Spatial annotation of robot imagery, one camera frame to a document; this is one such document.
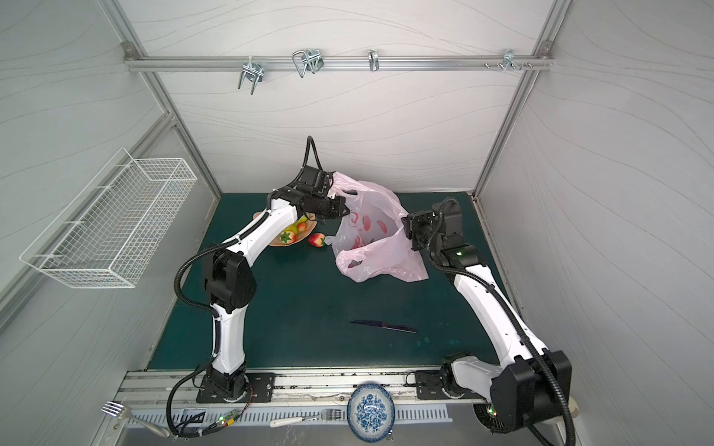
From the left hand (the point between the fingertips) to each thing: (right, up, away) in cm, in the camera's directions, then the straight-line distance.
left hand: (353, 206), depth 90 cm
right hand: (+15, -1, -13) cm, 20 cm away
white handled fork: (-6, -54, -20) cm, 58 cm away
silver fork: (-58, -53, -21) cm, 81 cm away
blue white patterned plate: (+5, -54, -20) cm, 58 cm away
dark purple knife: (+14, -38, -5) cm, 41 cm away
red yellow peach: (-14, -12, +11) cm, 22 cm away
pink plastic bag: (+5, -12, +11) cm, 17 cm away
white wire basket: (-60, -7, -21) cm, 64 cm away
